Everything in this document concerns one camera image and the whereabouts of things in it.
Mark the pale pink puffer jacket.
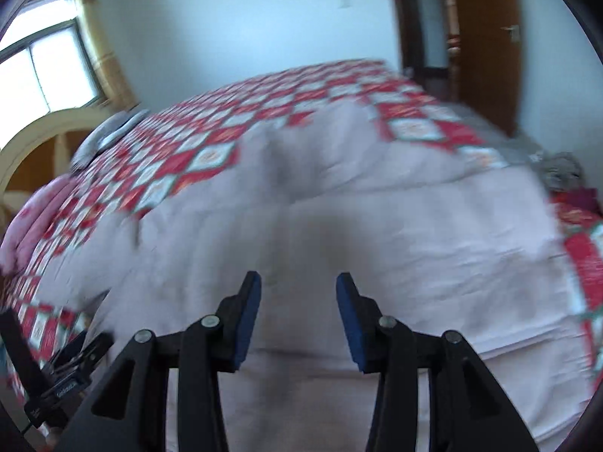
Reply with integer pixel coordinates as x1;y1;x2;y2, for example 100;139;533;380
37;102;592;451

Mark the pink folded blanket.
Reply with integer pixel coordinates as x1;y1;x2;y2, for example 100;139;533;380
1;174;76;275

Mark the red checkered bed quilt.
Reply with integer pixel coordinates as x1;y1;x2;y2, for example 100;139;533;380
0;58;603;387

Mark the dark red cloth on floor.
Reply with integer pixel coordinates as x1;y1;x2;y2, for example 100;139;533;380
557;187;602;215

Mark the cream wooden headboard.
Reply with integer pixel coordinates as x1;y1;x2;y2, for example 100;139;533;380
1;107;112;230

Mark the grey cloth pile on floor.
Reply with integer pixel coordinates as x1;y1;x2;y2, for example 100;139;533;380
537;152;585;193

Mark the grey striped pillow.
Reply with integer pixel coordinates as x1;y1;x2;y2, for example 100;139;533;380
69;109;149;174

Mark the yellow curtain right of window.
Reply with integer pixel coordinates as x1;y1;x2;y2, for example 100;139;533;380
75;0;139;110

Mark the brown wooden door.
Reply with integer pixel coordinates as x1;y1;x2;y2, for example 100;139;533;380
456;0;521;137

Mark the window with grey frame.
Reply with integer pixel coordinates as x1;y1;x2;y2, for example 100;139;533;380
0;0;105;145

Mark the silver door handle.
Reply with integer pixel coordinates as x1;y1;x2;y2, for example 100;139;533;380
501;24;520;43

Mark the dark brown door frame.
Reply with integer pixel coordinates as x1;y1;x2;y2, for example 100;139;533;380
383;0;461;104

